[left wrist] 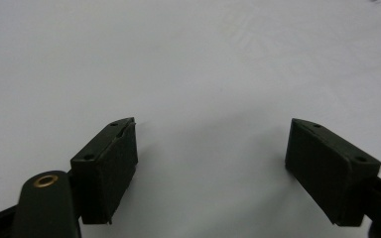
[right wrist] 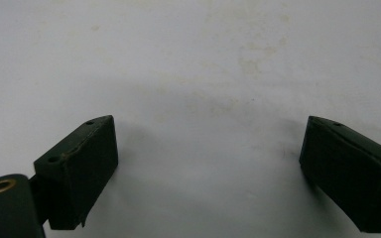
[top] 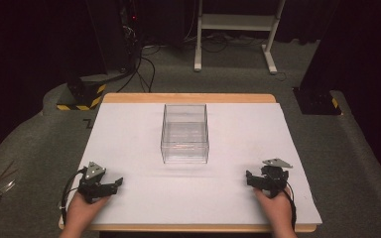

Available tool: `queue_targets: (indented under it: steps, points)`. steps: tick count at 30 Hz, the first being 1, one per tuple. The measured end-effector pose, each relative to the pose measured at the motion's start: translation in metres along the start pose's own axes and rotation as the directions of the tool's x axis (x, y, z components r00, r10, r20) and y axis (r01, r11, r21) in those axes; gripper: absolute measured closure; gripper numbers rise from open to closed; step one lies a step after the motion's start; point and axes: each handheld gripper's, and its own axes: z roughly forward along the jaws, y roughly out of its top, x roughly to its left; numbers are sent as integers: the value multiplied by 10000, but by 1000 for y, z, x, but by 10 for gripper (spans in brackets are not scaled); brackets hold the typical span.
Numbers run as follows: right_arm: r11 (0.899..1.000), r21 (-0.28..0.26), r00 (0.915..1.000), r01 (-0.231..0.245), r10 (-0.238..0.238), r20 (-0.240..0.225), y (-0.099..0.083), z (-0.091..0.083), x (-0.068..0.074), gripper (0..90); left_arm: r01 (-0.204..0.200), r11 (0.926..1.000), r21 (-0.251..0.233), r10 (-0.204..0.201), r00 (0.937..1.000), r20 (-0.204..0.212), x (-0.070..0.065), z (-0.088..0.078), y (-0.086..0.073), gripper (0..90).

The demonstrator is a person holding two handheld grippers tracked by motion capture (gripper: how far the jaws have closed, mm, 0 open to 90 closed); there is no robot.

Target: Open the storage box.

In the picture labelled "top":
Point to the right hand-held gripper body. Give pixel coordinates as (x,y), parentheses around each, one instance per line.
(274,175)

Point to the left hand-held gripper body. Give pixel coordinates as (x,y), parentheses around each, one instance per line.
(94,172)

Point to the person's right hand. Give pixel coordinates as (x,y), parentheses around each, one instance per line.
(276,210)

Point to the person's left hand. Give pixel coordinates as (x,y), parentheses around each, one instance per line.
(81,210)

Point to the white table sheet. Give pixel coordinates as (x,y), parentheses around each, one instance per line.
(191,195)

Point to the clear plastic box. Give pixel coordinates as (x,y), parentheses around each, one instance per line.
(185,139)

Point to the black stand with striped base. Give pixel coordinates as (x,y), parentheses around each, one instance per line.
(86,92)

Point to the black stand base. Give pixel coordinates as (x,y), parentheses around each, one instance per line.
(316,100)

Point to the wooden table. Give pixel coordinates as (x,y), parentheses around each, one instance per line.
(188,97)

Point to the white metal stand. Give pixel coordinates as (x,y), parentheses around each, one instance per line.
(234,22)

